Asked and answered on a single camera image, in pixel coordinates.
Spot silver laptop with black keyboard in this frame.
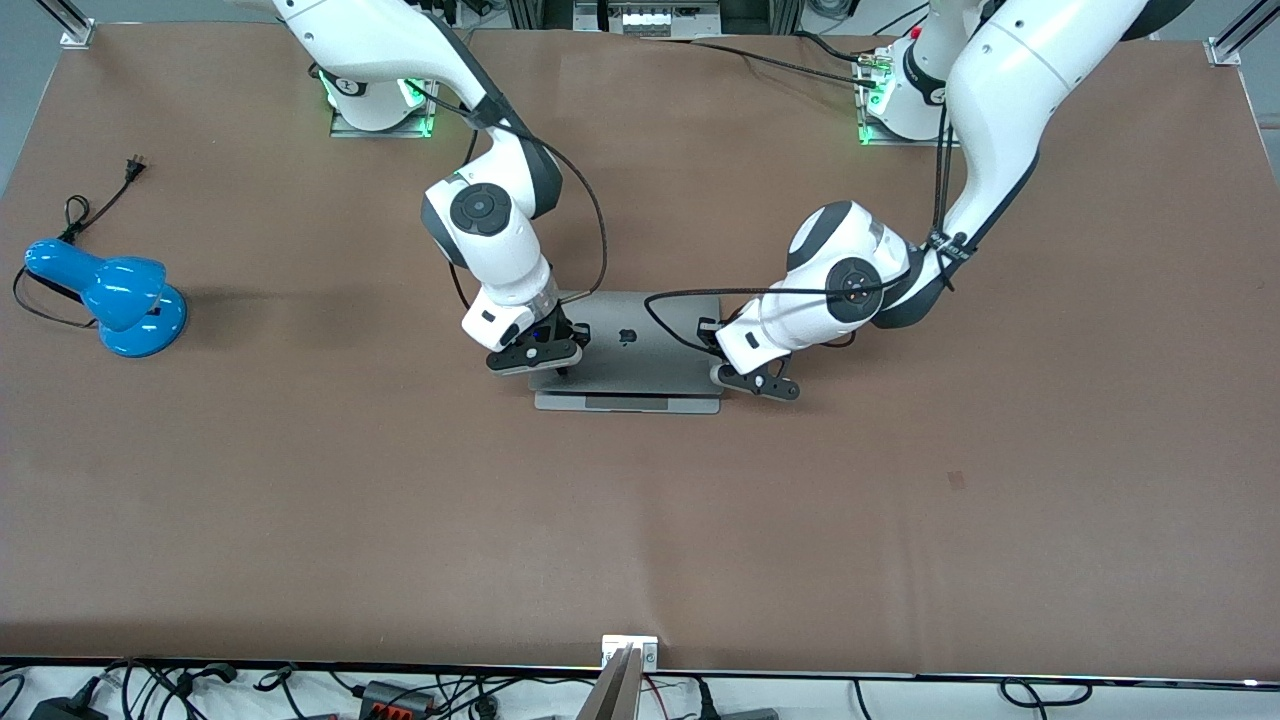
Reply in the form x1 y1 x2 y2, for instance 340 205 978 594
528 290 723 415

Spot grey electrical terminal box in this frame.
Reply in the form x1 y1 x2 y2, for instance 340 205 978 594
573 0 723 37

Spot aluminium profile bar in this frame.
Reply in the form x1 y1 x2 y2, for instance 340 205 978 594
575 645 643 720

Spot black adapter with orange clips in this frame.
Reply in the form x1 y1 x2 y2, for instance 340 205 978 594
358 680 438 719

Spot black power brick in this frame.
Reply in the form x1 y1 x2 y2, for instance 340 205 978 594
28 695 109 720

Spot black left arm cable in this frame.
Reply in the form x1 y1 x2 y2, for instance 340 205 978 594
643 100 976 359

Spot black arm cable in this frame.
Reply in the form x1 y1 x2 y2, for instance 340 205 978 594
400 80 611 311
643 100 976 359

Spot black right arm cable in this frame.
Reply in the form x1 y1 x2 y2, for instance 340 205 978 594
400 80 611 311

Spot thick black braided cable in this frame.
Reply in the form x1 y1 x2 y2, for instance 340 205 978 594
640 35 881 91

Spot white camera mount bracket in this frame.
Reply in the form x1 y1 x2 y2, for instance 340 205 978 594
601 634 660 671

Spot thin black cable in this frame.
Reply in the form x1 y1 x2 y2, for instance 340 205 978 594
793 30 876 67

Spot black lamp cord with plug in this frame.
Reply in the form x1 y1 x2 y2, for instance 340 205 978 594
12 155 149 331

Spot black looped cable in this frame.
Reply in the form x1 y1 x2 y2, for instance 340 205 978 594
1000 677 1067 709

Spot tangled black cables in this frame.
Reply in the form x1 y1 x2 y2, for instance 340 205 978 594
105 658 241 720

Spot aluminium table corner bracket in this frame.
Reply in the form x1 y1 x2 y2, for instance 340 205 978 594
1205 0 1280 67
35 0 97 49

